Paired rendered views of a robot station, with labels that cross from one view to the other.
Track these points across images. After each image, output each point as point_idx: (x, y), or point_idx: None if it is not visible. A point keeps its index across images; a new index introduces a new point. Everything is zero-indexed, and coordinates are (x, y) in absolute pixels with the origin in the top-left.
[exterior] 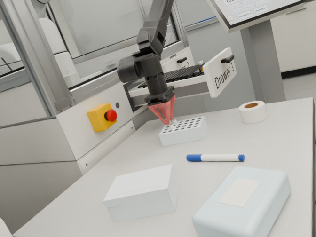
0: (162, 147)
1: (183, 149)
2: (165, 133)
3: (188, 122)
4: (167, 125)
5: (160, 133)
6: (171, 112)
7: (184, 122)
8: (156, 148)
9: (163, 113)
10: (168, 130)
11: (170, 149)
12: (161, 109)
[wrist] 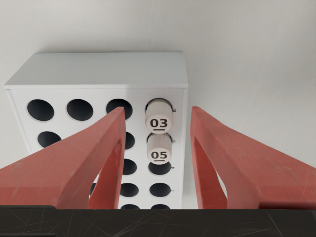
0: (21, 56)
1: (3, 152)
2: (19, 123)
3: (140, 198)
4: (149, 98)
5: (25, 89)
6: (195, 180)
7: (143, 185)
8: (11, 21)
9: (202, 132)
10: (58, 130)
11: (2, 103)
12: (212, 149)
